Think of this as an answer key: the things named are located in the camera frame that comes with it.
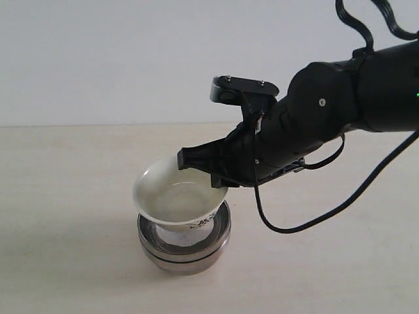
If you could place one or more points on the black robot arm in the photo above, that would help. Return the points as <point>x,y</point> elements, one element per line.
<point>375,92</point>

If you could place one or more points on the plain stainless steel bowl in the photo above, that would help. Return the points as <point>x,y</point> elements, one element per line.
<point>184,264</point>

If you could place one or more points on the ribbed stainless steel bowl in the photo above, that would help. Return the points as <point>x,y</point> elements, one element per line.
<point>191,244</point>

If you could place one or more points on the white ceramic patterned bowl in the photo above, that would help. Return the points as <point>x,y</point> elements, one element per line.
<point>176,200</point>

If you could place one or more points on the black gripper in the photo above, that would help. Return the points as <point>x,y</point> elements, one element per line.
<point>256,150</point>

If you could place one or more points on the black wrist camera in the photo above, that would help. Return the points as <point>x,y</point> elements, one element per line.
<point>250,95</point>

